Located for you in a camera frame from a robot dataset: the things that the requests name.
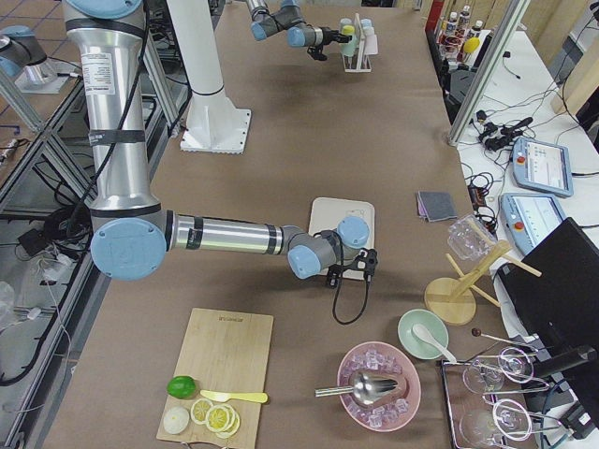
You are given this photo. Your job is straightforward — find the metal ice scoop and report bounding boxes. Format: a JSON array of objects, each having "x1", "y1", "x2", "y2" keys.
[{"x1": 314, "y1": 369, "x2": 402, "y2": 408}]

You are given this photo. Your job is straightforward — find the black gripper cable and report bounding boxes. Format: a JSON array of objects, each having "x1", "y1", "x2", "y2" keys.
[{"x1": 332, "y1": 275, "x2": 371, "y2": 325}]

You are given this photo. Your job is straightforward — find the wooden glass stand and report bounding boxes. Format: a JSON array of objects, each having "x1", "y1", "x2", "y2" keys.
[{"x1": 424, "y1": 240, "x2": 542, "y2": 326}]

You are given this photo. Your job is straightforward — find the cream rabbit tray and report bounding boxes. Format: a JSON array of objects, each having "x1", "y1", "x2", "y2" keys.
[{"x1": 287, "y1": 197, "x2": 374, "y2": 281}]

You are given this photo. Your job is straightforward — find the bamboo cutting board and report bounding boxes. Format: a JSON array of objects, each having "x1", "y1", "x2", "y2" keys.
[{"x1": 156, "y1": 308, "x2": 273, "y2": 448}]

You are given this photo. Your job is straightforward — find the pink plastic cup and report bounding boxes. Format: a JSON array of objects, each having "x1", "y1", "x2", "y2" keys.
[{"x1": 363, "y1": 34, "x2": 378, "y2": 56}]

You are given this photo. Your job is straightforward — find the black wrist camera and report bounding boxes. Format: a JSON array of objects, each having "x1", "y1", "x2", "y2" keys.
[{"x1": 307, "y1": 45, "x2": 328, "y2": 62}]

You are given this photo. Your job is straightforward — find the green ceramic bowl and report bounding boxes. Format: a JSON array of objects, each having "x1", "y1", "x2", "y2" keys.
[{"x1": 397, "y1": 308, "x2": 450, "y2": 360}]

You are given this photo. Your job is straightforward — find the black monitor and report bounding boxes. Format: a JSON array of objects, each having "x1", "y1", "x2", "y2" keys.
[{"x1": 499, "y1": 217, "x2": 598, "y2": 424}]

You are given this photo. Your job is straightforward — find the grey folded cloth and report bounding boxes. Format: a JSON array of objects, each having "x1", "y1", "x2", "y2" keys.
[{"x1": 416, "y1": 191, "x2": 458, "y2": 222}]

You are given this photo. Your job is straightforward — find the white column mount base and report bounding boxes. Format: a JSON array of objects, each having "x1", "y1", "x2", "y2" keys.
[{"x1": 168, "y1": 0, "x2": 251, "y2": 154}]

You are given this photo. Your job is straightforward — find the wire wine glass rack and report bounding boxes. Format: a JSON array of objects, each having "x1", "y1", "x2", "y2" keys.
[{"x1": 441, "y1": 346, "x2": 564, "y2": 448}]

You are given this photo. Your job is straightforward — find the lower teach pendant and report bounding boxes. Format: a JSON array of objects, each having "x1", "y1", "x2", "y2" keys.
[{"x1": 501, "y1": 193, "x2": 566, "y2": 255}]

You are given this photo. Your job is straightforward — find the teach pendant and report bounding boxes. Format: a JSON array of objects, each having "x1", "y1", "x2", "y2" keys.
[
  {"x1": 512, "y1": 137, "x2": 574, "y2": 197},
  {"x1": 501, "y1": 193, "x2": 566, "y2": 255}
]

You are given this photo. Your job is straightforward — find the lower wine glass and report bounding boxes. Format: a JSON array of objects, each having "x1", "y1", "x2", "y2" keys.
[{"x1": 459, "y1": 398, "x2": 533, "y2": 448}]

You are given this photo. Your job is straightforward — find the lemon slices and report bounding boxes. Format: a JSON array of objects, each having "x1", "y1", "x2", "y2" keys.
[{"x1": 190, "y1": 398, "x2": 241, "y2": 439}]

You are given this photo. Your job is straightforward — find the yellow plastic cup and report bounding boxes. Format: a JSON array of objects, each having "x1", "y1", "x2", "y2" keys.
[{"x1": 340, "y1": 25, "x2": 356, "y2": 38}]

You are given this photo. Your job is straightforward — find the pink bowl of ice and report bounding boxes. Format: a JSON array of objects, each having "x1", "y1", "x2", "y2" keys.
[{"x1": 337, "y1": 341, "x2": 421, "y2": 432}]

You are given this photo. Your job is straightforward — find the yellow plastic knife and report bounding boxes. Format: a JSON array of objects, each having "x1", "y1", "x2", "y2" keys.
[{"x1": 199, "y1": 389, "x2": 269, "y2": 404}]

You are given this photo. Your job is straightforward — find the green lime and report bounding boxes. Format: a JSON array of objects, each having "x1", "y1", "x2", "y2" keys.
[{"x1": 167, "y1": 375, "x2": 197, "y2": 399}]

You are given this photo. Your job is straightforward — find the upper teach pendant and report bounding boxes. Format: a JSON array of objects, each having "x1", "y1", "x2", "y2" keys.
[{"x1": 512, "y1": 137, "x2": 574, "y2": 197}]

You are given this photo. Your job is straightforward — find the clear glass mug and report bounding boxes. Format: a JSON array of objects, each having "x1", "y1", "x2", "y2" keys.
[{"x1": 447, "y1": 214, "x2": 497, "y2": 261}]

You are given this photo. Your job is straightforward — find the white ceramic spoon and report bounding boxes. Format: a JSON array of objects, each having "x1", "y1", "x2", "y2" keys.
[{"x1": 412, "y1": 324, "x2": 457, "y2": 364}]

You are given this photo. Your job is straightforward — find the aluminium frame post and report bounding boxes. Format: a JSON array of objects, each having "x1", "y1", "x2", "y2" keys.
[{"x1": 447, "y1": 0, "x2": 531, "y2": 147}]

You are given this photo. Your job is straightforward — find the upper wine glass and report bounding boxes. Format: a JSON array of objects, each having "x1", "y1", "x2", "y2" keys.
[{"x1": 462, "y1": 347, "x2": 533, "y2": 394}]

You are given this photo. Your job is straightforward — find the white cup rack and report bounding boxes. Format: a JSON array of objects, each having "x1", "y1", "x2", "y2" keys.
[{"x1": 342, "y1": 13, "x2": 372, "y2": 73}]

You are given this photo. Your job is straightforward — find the green plastic cup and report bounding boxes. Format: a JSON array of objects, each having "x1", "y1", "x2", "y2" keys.
[{"x1": 340, "y1": 35, "x2": 358, "y2": 58}]

